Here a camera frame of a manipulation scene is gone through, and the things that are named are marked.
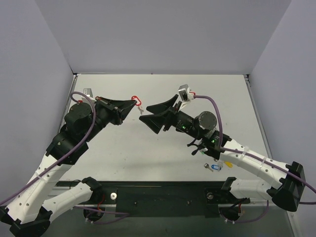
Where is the red key tag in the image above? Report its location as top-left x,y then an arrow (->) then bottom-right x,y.
131,95 -> 142,106

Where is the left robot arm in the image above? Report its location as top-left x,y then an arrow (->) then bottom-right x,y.
0,95 -> 137,237

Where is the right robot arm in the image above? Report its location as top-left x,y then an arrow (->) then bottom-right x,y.
139,95 -> 306,212

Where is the silver key by blue tag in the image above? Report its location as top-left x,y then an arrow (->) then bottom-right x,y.
204,163 -> 213,172

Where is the blue key tag near front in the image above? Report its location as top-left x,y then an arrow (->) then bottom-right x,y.
211,164 -> 222,171

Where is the yellow key tag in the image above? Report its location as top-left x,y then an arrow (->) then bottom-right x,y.
224,161 -> 233,168

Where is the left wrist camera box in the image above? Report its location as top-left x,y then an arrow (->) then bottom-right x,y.
80,88 -> 96,103

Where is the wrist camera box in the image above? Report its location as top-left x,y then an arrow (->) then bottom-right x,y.
178,84 -> 196,110
80,88 -> 96,103

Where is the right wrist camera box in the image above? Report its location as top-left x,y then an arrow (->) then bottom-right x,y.
178,84 -> 196,110

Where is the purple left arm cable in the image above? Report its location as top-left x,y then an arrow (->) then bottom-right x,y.
0,91 -> 97,207

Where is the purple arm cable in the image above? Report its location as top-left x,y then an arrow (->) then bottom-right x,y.
194,95 -> 316,205
0,91 -> 97,207

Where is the black front mounting rail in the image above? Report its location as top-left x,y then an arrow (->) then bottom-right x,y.
54,181 -> 252,218

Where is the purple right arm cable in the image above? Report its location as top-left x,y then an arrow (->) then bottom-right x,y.
194,95 -> 316,205

